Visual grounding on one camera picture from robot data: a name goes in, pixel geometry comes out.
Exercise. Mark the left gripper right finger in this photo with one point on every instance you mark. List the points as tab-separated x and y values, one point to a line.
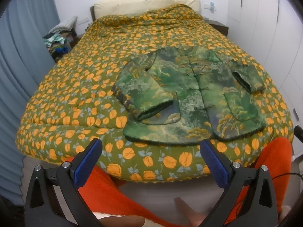
259	207

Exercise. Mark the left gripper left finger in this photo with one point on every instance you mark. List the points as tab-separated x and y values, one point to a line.
42	207

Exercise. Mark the green landscape print padded jacket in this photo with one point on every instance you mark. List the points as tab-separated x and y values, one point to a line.
183	96

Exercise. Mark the pile of clothes on nightstand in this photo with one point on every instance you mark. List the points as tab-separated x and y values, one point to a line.
59	44

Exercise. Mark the orange fleece trousers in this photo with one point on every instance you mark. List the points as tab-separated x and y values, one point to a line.
112	208

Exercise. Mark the blue window curtain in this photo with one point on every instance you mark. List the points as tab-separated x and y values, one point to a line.
24	63

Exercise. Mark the dark wooden right nightstand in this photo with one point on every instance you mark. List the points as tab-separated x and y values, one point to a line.
223	29

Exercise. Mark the striped grey pillow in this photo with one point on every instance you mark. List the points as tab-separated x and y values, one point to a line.
66	25

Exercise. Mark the white wardrobe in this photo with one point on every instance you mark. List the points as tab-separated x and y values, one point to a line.
271	32

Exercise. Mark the cream padded headboard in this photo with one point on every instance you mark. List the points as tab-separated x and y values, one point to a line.
126	7

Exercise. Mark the wall socket with blue plug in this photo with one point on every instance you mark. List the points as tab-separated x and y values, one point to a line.
211	7

